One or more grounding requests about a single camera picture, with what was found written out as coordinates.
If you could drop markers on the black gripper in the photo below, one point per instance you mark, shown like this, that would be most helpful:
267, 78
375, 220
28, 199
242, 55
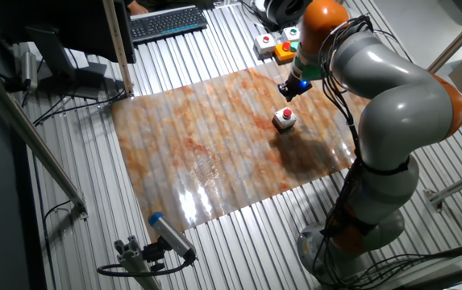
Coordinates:
299, 84

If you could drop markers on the grey box red mushroom button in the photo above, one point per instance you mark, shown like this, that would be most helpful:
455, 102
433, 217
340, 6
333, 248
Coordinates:
283, 121

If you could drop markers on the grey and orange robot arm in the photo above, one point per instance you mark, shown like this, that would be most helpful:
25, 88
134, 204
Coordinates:
404, 117

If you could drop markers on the orange box red button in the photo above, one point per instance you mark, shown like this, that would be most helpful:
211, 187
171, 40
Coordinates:
283, 54

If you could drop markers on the grey box small red button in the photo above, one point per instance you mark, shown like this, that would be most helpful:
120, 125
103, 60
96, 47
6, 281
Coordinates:
263, 47

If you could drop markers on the grey box green button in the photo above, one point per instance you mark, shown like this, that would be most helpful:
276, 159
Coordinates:
290, 35

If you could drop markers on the person's bare hand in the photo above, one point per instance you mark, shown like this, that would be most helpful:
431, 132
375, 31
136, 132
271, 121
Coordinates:
138, 8

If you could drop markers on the black cylindrical device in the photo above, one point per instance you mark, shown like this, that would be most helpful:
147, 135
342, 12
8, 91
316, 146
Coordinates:
283, 12

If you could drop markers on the orange marble pattern mat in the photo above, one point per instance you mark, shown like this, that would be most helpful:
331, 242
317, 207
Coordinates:
198, 153

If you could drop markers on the black computer keyboard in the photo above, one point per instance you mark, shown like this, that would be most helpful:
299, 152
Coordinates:
166, 22

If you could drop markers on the black computer monitor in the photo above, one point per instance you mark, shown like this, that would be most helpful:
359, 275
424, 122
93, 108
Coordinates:
85, 32

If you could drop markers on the dark metal beam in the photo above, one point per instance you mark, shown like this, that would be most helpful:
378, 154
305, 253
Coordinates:
448, 278

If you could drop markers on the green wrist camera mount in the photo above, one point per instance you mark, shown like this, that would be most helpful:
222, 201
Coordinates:
311, 72

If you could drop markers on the beige frame post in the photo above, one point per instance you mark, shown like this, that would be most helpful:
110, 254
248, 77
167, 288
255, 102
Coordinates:
117, 48

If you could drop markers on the aluminium frame post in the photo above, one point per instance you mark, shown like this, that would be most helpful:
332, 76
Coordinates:
460, 36

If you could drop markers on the silver camera blue cap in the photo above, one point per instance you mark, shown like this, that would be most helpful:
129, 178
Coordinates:
170, 235

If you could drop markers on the black camera bracket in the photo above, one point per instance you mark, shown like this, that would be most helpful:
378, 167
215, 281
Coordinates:
152, 253

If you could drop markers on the aluminium profile camera mount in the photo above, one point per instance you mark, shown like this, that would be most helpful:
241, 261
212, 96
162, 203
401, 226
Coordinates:
134, 262

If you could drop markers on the silver cylindrical camera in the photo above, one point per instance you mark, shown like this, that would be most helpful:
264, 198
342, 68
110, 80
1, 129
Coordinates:
29, 70

